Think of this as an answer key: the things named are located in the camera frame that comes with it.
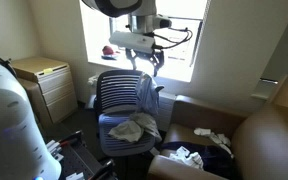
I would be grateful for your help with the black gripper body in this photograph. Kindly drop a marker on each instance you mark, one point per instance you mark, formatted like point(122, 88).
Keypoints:
point(146, 55)

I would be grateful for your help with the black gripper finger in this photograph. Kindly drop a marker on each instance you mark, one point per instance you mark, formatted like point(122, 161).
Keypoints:
point(156, 67)
point(132, 62)

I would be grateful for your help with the light blue shirt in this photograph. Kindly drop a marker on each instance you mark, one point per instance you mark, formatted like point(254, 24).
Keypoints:
point(148, 95)

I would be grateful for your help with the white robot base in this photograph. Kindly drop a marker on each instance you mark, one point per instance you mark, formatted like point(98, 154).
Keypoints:
point(10, 133)

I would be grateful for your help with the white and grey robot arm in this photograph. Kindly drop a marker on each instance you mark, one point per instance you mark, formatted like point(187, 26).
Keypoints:
point(117, 5)

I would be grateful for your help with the red object on windowsill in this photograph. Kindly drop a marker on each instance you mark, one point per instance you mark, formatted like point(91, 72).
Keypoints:
point(108, 50)

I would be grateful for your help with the beige grey cloth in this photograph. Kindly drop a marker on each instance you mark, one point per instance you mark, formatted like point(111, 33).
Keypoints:
point(130, 128)

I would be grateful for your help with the light wooden drawer cabinet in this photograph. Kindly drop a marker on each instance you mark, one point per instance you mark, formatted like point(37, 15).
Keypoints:
point(57, 90)

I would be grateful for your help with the yellow sticky note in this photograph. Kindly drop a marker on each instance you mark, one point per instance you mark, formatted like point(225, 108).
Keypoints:
point(48, 71)

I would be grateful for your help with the long white cloth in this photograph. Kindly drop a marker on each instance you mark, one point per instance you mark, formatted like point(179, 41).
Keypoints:
point(217, 137)

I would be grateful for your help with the crumpled white cloth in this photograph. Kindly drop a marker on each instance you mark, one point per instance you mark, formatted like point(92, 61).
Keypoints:
point(187, 158)

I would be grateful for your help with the red marker pen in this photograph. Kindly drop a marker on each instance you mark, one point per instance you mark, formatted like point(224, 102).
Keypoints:
point(67, 141)

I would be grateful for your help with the brown low cabinet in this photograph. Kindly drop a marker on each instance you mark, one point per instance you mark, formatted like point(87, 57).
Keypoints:
point(34, 100)

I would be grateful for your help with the navy blue garment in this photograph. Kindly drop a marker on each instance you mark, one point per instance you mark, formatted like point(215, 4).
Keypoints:
point(215, 160)

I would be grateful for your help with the black perforated board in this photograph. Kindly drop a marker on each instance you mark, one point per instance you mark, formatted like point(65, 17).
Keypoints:
point(77, 160)

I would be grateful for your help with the open cardboard box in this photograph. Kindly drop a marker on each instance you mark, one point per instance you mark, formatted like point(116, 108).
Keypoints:
point(267, 140)

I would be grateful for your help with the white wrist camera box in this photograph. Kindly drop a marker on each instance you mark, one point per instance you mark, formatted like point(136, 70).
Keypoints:
point(130, 40)

